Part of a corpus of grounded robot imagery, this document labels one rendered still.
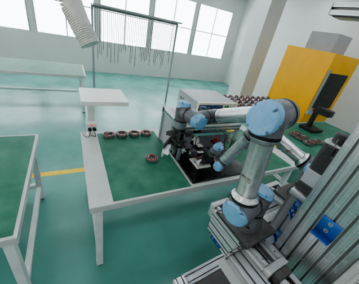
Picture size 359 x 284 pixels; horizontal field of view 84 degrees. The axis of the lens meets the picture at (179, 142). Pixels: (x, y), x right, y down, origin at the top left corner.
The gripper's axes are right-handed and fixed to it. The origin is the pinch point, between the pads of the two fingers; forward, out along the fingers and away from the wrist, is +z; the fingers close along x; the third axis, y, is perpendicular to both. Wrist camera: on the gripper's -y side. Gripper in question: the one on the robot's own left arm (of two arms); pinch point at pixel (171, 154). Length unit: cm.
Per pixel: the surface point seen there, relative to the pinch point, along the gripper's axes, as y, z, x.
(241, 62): -313, -20, 372
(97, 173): -43, 40, -36
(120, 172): -39, 40, -19
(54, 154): -189, 115, -66
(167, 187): -11.5, 40.2, 9.4
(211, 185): -3, 42, 48
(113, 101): -76, -5, -16
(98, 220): -13, 58, -41
